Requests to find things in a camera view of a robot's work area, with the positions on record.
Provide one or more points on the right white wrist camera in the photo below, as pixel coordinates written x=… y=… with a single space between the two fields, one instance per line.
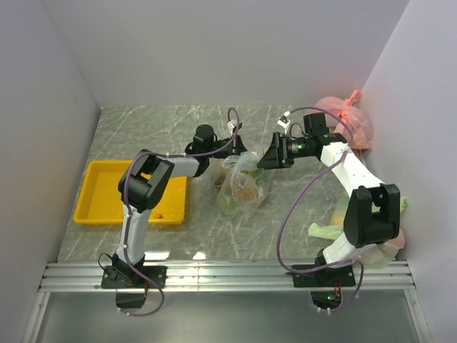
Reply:
x=284 y=122

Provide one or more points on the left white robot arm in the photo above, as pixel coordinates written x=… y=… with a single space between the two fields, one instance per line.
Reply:
x=143 y=185

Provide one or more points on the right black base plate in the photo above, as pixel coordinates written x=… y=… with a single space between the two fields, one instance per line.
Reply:
x=330 y=277

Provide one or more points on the pink tied plastic bag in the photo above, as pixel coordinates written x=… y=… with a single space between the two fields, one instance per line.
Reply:
x=354 y=118

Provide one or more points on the green plastic bag with fruit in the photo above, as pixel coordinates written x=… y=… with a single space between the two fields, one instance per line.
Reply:
x=377 y=257

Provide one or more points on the yellow plastic tray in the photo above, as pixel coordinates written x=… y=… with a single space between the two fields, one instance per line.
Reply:
x=100 y=202

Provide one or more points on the clear plastic bag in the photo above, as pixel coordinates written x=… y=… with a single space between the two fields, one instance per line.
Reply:
x=240 y=185

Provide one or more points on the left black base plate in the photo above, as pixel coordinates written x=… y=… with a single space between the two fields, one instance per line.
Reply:
x=115 y=279

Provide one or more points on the aluminium mounting rail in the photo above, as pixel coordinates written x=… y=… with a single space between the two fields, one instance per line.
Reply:
x=204 y=276

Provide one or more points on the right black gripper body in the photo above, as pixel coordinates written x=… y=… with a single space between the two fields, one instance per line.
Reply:
x=298 y=148

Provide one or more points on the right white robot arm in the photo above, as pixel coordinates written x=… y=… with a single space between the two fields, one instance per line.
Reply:
x=373 y=213

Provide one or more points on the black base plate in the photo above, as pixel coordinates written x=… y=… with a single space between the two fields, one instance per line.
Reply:
x=115 y=279
x=330 y=277

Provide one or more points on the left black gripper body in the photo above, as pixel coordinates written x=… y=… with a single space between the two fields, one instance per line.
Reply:
x=223 y=153

